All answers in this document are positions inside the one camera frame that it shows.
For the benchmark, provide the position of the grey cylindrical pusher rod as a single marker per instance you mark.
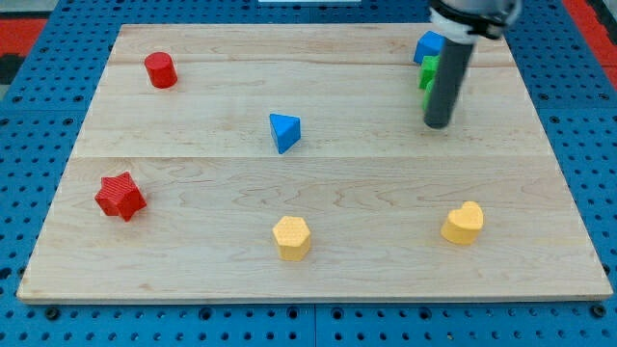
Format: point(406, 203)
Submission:
point(447, 83)

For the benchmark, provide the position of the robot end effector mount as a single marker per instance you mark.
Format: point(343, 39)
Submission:
point(464, 21)

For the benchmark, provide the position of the yellow heart block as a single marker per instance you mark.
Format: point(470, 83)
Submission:
point(463, 225)

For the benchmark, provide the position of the blue cube block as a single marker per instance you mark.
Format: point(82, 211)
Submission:
point(429, 44)

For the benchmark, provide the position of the green star block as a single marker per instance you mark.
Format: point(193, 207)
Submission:
point(428, 69)

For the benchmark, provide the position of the blue triangle block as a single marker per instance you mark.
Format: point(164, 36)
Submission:
point(285, 131)

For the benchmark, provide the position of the yellow hexagon block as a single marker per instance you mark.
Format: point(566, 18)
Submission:
point(292, 238)

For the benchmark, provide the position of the wooden board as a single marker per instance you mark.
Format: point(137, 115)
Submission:
point(372, 181)

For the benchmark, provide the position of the red cylinder block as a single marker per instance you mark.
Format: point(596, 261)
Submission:
point(161, 70)

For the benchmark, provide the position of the red star block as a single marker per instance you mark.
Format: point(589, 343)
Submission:
point(120, 196)

